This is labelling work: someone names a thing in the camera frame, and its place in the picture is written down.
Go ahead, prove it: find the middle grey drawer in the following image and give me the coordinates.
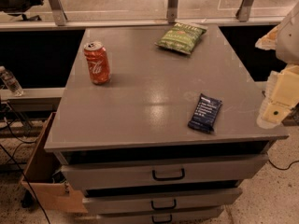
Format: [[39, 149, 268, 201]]
[[82, 188, 242, 215]]

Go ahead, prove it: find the black cable right floor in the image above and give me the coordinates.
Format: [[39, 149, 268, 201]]
[[267, 159, 299, 172]]

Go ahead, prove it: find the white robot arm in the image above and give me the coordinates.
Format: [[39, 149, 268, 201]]
[[255, 3, 299, 129]]

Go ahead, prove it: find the top grey drawer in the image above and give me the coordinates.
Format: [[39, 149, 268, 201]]
[[62, 154, 268, 190]]

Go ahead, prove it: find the red coke can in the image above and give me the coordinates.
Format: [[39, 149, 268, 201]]
[[84, 41, 110, 85]]

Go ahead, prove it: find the dark blue snack bar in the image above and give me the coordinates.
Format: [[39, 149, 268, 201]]
[[188, 93, 222, 133]]

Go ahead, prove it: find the green chip bag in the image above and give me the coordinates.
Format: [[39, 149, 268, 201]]
[[155, 22, 207, 55]]

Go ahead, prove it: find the clear plastic water bottle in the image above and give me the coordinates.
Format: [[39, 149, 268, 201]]
[[0, 66, 23, 96]]

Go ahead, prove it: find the bottom grey drawer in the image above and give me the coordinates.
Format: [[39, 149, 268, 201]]
[[96, 206, 223, 224]]

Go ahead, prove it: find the grey drawer cabinet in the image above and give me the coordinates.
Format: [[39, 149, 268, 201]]
[[44, 23, 290, 224]]

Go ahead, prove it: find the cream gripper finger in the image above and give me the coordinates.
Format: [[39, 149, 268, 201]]
[[256, 64, 299, 129]]

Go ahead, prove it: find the grey drawer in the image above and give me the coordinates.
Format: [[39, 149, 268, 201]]
[[82, 188, 242, 215], [96, 206, 223, 224], [62, 154, 268, 190]]

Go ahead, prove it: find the brown cardboard box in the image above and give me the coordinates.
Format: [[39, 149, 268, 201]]
[[21, 113, 87, 213]]

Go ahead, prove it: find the black floor cable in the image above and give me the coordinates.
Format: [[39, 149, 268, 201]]
[[0, 100, 52, 224]]

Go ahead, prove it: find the metal window railing frame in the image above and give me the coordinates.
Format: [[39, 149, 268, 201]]
[[0, 0, 299, 31]]

